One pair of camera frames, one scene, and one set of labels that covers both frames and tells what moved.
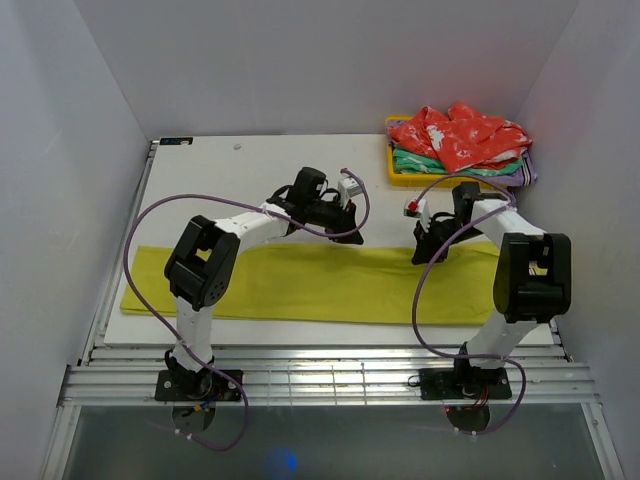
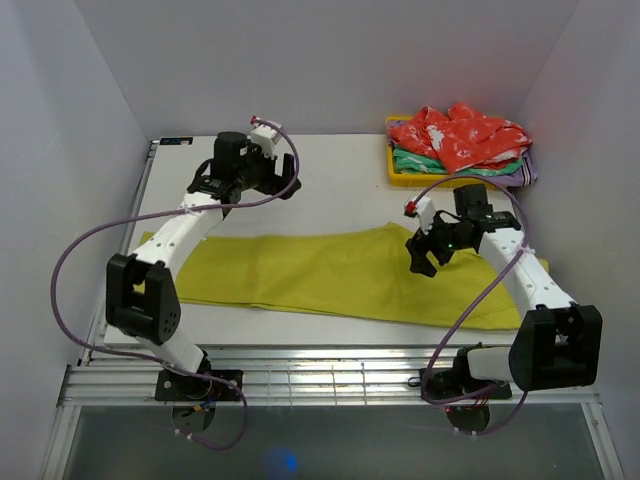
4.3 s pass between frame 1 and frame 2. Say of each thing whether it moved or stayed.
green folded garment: stayed
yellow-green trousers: moved
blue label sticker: stayed
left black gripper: moved
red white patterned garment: stayed
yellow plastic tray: stayed
